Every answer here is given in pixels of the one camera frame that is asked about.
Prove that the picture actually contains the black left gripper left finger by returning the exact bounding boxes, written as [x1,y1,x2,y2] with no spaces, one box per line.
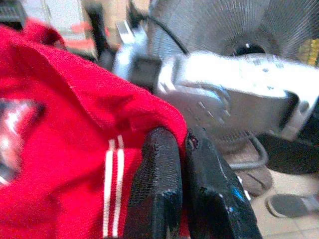
[124,126,184,239]

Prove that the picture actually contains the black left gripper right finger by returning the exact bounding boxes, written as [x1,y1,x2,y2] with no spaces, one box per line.
[185,133,263,239]

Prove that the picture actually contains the red garment white stripes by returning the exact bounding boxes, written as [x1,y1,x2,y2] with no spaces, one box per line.
[0,19,189,239]

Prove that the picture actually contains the grey right robot foot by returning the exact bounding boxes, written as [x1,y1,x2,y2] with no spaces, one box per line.
[238,166,274,198]

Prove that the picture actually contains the grey standing fan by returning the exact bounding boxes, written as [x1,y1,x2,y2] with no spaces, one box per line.
[147,0,319,172]

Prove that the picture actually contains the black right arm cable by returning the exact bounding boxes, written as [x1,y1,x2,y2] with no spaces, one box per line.
[146,14,190,54]

